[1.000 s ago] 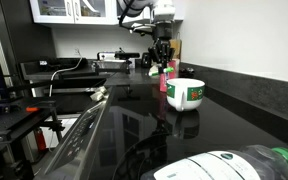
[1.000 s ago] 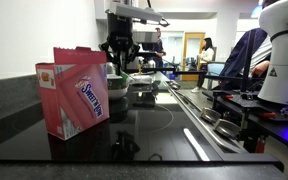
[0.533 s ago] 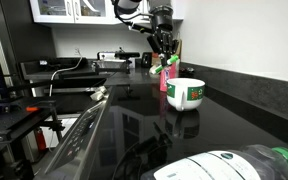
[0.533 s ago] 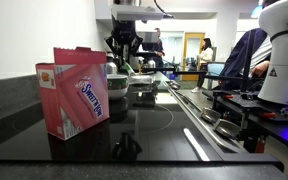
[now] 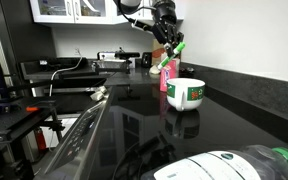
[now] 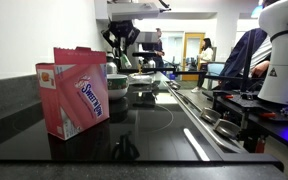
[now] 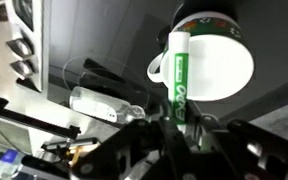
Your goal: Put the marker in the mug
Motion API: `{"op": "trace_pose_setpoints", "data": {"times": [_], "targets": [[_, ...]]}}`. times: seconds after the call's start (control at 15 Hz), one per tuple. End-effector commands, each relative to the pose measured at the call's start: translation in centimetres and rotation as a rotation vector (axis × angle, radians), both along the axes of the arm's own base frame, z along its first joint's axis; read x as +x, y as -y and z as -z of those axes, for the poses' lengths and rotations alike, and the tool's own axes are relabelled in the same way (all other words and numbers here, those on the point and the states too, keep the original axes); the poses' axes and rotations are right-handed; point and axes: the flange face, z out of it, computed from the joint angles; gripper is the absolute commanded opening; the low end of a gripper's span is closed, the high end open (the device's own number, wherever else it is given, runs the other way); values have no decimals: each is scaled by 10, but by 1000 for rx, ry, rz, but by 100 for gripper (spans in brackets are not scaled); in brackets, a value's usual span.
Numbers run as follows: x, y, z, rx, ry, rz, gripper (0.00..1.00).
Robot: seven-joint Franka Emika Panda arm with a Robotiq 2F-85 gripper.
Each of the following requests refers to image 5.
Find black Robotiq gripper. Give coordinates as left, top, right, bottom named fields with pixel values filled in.
left=150, top=0, right=185, bottom=58

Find green and white marker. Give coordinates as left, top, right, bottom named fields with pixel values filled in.
left=156, top=41, right=187, bottom=71

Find white mug with green band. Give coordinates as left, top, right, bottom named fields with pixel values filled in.
left=165, top=77, right=206, bottom=112

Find brown box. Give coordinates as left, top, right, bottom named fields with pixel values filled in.
left=151, top=38, right=168, bottom=67

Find pink Sweet'N Low box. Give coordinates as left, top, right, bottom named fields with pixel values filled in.
left=159, top=59, right=180, bottom=93

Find small black device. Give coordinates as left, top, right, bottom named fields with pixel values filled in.
left=141, top=51, right=153, bottom=69

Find black glass cooktop stove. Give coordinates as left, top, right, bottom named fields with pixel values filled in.
left=33, top=82, right=288, bottom=180

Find silver stove knob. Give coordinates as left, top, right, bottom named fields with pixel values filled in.
left=89, top=90, right=104, bottom=102

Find clear plastic bottle green cap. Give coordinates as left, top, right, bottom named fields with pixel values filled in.
left=139, top=144, right=288, bottom=180

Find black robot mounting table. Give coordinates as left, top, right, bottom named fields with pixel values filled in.
left=0, top=95, right=66, bottom=180

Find black stereo camera on mount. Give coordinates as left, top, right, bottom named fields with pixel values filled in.
left=96, top=49, right=141, bottom=75

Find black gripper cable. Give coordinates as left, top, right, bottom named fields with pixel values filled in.
left=113, top=0, right=156, bottom=33

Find white wall cabinets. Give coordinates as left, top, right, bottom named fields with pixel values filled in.
left=29, top=0, right=186, bottom=26

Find white cable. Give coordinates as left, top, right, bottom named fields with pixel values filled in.
left=48, top=55, right=84, bottom=98

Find orange clamp handle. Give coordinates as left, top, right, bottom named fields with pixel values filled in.
left=25, top=105, right=40, bottom=113

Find red clamp handle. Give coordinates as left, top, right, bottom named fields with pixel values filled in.
left=35, top=127, right=48, bottom=152

